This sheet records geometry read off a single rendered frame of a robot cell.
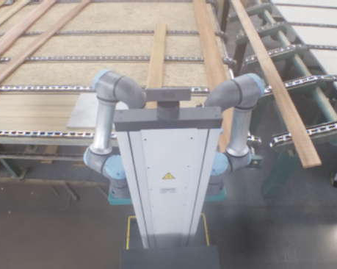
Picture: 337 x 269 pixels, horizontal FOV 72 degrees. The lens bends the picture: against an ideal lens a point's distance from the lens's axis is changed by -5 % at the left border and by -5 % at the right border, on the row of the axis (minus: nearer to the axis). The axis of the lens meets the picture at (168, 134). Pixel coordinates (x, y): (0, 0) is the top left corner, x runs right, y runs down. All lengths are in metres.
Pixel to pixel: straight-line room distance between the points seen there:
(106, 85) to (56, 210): 1.87
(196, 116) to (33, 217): 2.33
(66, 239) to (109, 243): 0.41
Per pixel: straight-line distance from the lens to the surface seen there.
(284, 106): 2.33
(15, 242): 2.81
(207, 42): 3.22
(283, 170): 2.37
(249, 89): 1.05
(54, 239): 2.64
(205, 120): 0.75
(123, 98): 1.09
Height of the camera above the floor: 2.31
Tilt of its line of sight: 48 degrees down
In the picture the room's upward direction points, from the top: straight up
